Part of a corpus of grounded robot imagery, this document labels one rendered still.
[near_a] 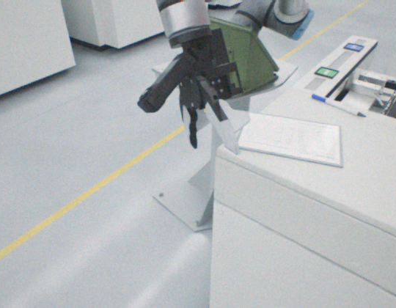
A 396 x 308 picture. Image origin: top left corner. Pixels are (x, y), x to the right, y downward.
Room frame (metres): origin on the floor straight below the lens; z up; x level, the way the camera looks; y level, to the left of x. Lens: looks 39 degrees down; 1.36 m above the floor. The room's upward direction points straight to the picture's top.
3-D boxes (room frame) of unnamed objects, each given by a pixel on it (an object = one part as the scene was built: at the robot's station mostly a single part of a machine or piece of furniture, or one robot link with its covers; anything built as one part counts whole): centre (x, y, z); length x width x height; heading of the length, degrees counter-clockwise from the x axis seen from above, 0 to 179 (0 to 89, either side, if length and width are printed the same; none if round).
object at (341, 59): (1.00, -0.45, 0.89); 0.55 x 0.09 x 0.14; 143
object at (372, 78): (1.00, -0.57, 0.89); 0.08 x 0.03 x 0.03; 53
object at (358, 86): (0.94, -0.52, 0.89); 0.08 x 0.03 x 0.03; 53
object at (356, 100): (0.87, -0.47, 0.87); 0.36 x 0.08 x 0.03; 143
